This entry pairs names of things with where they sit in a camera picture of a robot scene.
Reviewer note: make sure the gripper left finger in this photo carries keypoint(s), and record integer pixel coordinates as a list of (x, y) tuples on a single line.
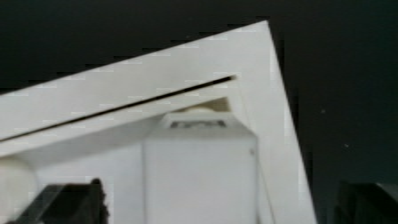
[(68, 204)]

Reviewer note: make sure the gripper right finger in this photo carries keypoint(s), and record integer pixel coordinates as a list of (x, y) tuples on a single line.
[(367, 204)]

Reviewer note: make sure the white square table top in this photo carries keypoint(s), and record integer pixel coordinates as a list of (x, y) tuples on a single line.
[(95, 155)]

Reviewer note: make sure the white U-shaped obstacle fence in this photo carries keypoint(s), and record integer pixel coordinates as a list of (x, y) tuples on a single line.
[(225, 65)]

